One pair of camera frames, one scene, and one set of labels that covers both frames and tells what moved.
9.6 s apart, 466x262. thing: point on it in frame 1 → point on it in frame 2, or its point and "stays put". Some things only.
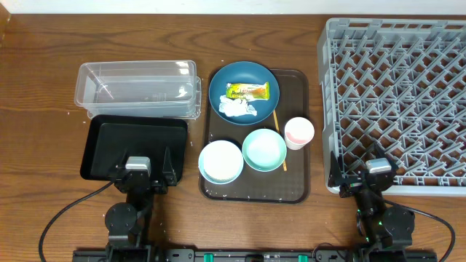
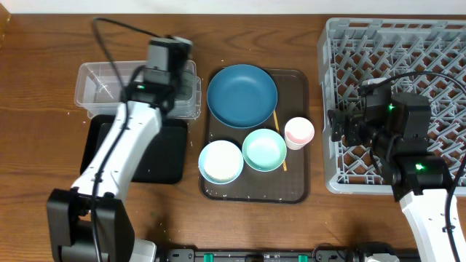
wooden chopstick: (278, 130) stays put
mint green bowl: (264, 150) stays put
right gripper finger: (336, 172) → (336, 118)
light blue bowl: (220, 162) stays put
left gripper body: (157, 189) → (175, 81)
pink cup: (298, 132) stays put
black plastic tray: (141, 136) stays put
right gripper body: (352, 188) → (359, 129)
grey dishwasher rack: (397, 84) stays put
